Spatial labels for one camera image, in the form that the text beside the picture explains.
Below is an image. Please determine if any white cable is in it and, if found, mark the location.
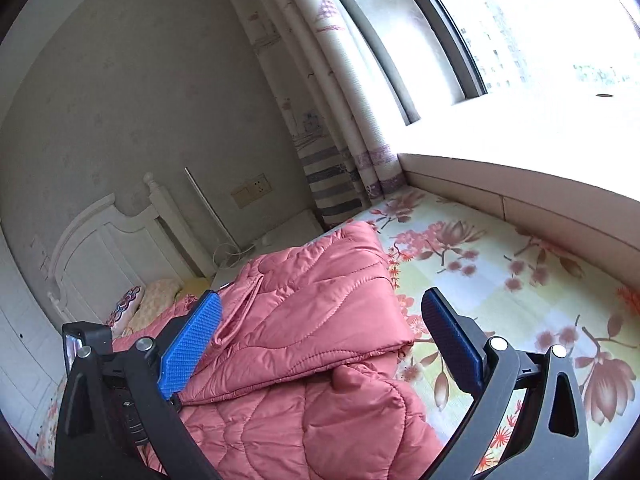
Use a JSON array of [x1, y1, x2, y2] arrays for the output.
[[212, 242, 251, 268]]

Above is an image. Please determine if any patterned embroidered pillow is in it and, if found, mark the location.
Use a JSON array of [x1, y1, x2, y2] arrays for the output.
[[106, 286, 143, 333]]

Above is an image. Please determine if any silver desk lamp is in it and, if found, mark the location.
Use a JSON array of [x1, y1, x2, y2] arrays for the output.
[[184, 166, 256, 256]]

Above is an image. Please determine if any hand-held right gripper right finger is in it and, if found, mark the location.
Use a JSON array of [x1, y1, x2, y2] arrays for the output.
[[421, 287, 591, 480]]

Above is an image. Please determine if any floral bed sheet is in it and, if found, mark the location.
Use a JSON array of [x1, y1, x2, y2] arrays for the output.
[[30, 187, 640, 480]]

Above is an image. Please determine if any white wooden headboard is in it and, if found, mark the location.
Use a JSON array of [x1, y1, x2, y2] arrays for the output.
[[46, 172, 211, 328]]

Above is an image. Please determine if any cream printed curtain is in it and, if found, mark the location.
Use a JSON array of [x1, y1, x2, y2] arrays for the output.
[[212, 0, 406, 231]]

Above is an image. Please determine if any peach floral pillow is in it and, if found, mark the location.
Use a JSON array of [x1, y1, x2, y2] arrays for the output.
[[132, 279, 183, 331]]

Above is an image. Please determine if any beige window ledge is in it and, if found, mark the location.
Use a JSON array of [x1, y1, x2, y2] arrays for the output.
[[397, 90, 640, 271]]

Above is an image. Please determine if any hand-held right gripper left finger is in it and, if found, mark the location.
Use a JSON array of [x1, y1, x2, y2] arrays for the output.
[[54, 290, 223, 480]]

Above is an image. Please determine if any pink quilted jacket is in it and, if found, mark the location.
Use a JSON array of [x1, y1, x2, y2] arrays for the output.
[[112, 220, 451, 480]]

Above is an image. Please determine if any window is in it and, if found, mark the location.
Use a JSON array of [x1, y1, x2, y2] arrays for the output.
[[390, 0, 640, 126]]

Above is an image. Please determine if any white wardrobe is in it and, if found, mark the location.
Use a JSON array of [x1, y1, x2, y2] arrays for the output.
[[0, 240, 66, 456]]

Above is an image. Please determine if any white nightstand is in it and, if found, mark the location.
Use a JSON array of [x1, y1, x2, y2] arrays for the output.
[[212, 210, 326, 291]]

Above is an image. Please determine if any beige wall socket panel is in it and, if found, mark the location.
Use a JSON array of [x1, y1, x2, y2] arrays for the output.
[[230, 173, 273, 209]]

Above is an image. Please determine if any yellow pillow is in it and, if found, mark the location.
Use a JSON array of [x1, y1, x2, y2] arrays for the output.
[[175, 277, 213, 301]]

